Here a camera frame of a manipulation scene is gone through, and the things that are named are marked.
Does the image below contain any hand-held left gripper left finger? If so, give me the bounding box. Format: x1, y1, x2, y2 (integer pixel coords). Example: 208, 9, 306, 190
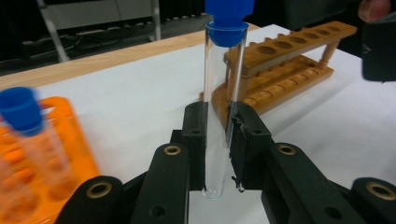
170, 101, 208, 191

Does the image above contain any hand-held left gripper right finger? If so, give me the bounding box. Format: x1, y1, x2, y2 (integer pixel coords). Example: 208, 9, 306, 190
228, 102, 275, 190

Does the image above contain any wooden test tube rack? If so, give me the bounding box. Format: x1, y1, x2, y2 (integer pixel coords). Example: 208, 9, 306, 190
199, 21, 359, 130

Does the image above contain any orange plastic tube rack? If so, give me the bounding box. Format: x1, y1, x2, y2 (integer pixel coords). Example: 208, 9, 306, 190
0, 96, 101, 224

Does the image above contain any white table sheet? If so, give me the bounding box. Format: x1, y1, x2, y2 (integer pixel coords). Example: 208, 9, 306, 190
31, 23, 396, 224

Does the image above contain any blue-capped glass test tube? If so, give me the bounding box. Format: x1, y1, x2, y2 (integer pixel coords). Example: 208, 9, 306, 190
201, 0, 256, 200
0, 86, 78, 202

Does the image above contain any grey metal stand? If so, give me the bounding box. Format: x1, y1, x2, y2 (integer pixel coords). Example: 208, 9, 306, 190
35, 0, 163, 63

